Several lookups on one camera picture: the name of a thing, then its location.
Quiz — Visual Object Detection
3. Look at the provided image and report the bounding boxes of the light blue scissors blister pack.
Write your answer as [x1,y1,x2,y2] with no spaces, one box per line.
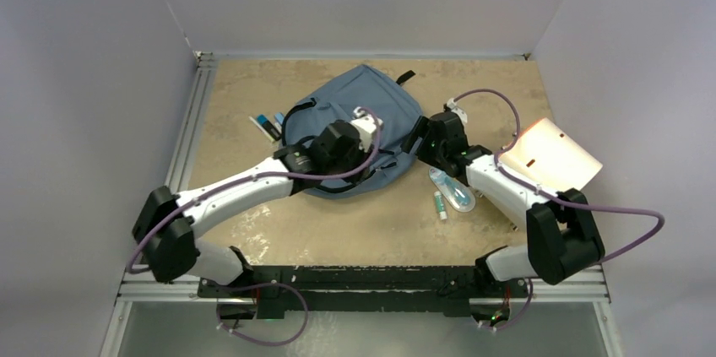
[428,167,476,213]

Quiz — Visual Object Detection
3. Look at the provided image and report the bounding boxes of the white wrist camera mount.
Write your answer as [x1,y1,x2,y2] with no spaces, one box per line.
[350,107,383,153]
[443,98,468,124]

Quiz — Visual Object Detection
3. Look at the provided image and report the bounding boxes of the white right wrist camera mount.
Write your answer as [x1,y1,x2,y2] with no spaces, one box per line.
[443,98,468,124]

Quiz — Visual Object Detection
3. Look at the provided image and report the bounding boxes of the aluminium frame rails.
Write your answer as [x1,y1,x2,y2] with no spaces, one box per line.
[101,52,623,356]

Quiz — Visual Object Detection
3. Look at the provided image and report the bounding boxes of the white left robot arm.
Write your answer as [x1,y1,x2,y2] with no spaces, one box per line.
[126,114,382,297]

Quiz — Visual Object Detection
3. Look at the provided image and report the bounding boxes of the blue fabric backpack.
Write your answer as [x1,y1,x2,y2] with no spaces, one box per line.
[281,64,423,200]

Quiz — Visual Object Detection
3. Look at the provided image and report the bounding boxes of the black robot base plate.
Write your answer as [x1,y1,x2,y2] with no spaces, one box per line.
[198,265,528,319]

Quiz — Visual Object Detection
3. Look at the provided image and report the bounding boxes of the green white glue stick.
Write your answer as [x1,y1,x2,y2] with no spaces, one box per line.
[433,191,448,221]

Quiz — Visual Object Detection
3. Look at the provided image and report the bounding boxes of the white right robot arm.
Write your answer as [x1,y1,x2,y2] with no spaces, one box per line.
[402,111,605,295]

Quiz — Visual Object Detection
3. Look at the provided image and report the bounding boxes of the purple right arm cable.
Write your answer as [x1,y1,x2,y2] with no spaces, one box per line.
[452,89,667,333]

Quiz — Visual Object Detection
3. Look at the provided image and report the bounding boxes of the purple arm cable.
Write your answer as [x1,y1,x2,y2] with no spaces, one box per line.
[125,106,384,348]
[452,89,667,333]

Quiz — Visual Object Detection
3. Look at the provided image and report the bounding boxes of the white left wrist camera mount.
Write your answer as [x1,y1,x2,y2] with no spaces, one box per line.
[350,107,383,153]

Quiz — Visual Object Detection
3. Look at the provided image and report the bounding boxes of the white orange-edged ring binder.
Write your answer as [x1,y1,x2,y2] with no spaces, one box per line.
[500,118,603,192]

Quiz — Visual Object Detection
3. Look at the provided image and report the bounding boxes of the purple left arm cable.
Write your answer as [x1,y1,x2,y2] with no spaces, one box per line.
[125,106,384,348]

